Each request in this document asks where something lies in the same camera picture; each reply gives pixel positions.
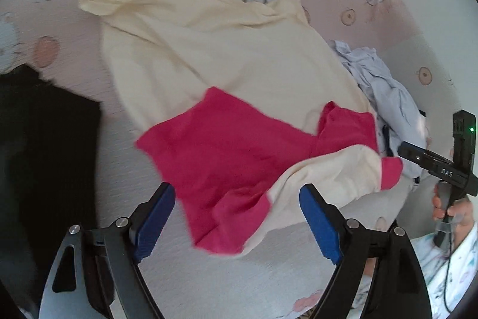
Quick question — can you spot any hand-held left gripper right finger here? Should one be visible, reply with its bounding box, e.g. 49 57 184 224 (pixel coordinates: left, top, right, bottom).
299 184 432 319

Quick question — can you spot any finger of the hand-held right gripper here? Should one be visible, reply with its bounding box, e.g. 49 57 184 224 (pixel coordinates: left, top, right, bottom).
398 141 436 170

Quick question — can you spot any pink and cream shirt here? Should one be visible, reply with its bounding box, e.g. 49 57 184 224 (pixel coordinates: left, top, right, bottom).
78 0 405 255

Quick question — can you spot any black cloth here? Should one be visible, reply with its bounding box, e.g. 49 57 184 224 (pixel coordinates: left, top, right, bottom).
0 65 104 316

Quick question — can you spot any black cable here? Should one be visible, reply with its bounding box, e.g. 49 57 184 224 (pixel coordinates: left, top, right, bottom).
443 229 458 314

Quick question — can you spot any person's right forearm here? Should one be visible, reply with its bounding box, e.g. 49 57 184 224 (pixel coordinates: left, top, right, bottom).
411 227 478 317

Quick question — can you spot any white shirt with navy trim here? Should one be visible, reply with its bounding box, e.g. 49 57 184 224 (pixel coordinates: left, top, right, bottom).
329 39 428 189

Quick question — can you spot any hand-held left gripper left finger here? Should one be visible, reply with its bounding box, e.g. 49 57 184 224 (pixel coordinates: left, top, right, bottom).
37 182 176 319

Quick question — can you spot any person's right hand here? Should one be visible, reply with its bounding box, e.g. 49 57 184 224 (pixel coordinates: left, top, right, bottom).
432 193 476 230

